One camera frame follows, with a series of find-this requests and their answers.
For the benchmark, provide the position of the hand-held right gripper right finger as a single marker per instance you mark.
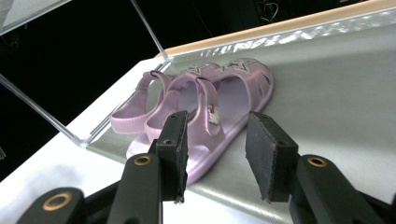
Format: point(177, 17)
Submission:
point(267, 155)

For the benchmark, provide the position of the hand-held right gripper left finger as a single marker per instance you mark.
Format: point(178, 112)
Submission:
point(174, 155)

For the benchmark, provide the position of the purple star sandal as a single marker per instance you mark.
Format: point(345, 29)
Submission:
point(130, 119)
point(236, 93)

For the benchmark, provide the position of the clear acrylic shoe rack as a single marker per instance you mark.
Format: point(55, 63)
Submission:
point(327, 93)

